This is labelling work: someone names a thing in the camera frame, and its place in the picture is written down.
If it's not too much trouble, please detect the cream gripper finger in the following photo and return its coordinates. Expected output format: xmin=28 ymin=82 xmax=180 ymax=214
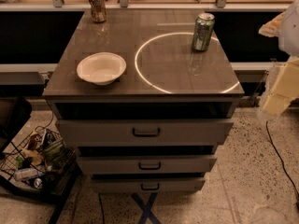
xmin=262 ymin=58 xmax=299 ymax=115
xmin=259 ymin=12 xmax=284 ymax=37

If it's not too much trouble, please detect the green soda can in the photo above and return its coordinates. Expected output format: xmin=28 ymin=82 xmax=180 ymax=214
xmin=192 ymin=12 xmax=215 ymax=51

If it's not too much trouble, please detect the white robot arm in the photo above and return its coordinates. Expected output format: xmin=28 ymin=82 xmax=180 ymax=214
xmin=259 ymin=0 xmax=299 ymax=116

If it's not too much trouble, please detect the white paper bowl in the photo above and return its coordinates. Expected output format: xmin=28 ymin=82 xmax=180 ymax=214
xmin=77 ymin=52 xmax=126 ymax=85

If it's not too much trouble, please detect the brown soda can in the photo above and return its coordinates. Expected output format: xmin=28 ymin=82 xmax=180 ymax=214
xmin=89 ymin=0 xmax=107 ymax=23

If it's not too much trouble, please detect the middle grey drawer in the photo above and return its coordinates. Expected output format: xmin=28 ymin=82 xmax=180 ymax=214
xmin=78 ymin=155 xmax=217 ymax=175

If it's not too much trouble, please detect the grey drawer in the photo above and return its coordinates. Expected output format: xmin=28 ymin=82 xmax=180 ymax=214
xmin=90 ymin=177 xmax=206 ymax=193
xmin=56 ymin=119 xmax=233 ymax=147
xmin=78 ymin=155 xmax=217 ymax=175

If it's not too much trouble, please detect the bottom grey drawer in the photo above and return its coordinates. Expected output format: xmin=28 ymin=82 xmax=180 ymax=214
xmin=90 ymin=177 xmax=206 ymax=193

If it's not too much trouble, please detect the top grey drawer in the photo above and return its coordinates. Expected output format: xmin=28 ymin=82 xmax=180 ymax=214
xmin=56 ymin=119 xmax=233 ymax=147

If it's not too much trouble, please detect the green snack bag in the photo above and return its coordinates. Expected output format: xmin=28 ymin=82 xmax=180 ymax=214
xmin=43 ymin=138 xmax=65 ymax=161

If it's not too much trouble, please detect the clear plastic bottle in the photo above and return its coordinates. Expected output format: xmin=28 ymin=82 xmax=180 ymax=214
xmin=14 ymin=168 xmax=46 ymax=181

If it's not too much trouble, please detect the black floor cable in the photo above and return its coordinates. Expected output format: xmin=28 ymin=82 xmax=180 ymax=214
xmin=265 ymin=120 xmax=299 ymax=201

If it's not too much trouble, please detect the black cable under cabinet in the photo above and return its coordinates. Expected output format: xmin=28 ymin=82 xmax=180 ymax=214
xmin=98 ymin=193 xmax=107 ymax=224

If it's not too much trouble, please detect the black wire basket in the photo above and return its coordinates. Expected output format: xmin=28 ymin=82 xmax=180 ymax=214
xmin=0 ymin=127 xmax=76 ymax=190

